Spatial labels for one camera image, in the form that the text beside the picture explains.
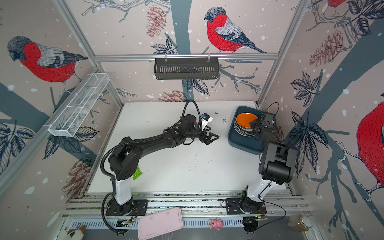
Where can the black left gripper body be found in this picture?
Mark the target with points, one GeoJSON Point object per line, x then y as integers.
{"type": "Point", "coordinates": [201, 135]}

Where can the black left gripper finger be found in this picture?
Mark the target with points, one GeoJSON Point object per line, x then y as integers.
{"type": "Point", "coordinates": [210, 140]}
{"type": "Point", "coordinates": [212, 136]}

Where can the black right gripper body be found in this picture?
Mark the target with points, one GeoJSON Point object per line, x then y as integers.
{"type": "Point", "coordinates": [257, 124]}

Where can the orange plastic plate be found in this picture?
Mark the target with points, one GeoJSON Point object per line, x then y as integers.
{"type": "Point", "coordinates": [244, 120]}

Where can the teal rim plate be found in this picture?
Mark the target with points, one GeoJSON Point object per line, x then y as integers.
{"type": "Point", "coordinates": [244, 132]}

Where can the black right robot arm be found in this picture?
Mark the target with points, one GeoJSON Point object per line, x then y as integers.
{"type": "Point", "coordinates": [277, 165]}

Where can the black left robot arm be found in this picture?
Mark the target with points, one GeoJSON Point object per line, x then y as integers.
{"type": "Point", "coordinates": [121, 161]}

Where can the teal plastic bin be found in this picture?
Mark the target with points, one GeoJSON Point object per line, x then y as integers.
{"type": "Point", "coordinates": [253, 144]}

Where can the green snack packet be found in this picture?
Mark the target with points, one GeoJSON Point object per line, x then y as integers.
{"type": "Point", "coordinates": [137, 173]}

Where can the pink pig toy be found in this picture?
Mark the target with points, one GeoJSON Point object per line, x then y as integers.
{"type": "Point", "coordinates": [216, 224]}

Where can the pink rectangular tray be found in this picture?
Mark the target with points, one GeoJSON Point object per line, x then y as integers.
{"type": "Point", "coordinates": [160, 223]}

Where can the amber jar with lid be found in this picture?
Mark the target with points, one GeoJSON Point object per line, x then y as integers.
{"type": "Point", "coordinates": [300, 223]}

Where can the white orange plush toy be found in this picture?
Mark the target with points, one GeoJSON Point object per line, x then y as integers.
{"type": "Point", "coordinates": [77, 234]}

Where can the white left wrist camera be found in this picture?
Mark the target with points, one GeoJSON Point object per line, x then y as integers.
{"type": "Point", "coordinates": [206, 118]}

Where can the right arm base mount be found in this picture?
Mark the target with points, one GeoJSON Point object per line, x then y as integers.
{"type": "Point", "coordinates": [232, 206]}

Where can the black hanging wire basket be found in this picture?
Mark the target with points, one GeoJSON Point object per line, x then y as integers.
{"type": "Point", "coordinates": [186, 69]}

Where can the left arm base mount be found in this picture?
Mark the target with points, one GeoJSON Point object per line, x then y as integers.
{"type": "Point", "coordinates": [130, 208]}

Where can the aluminium frame crossbar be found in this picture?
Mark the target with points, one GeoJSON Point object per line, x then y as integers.
{"type": "Point", "coordinates": [149, 58]}

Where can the white wire mesh shelf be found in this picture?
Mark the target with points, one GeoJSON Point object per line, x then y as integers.
{"type": "Point", "coordinates": [81, 102]}

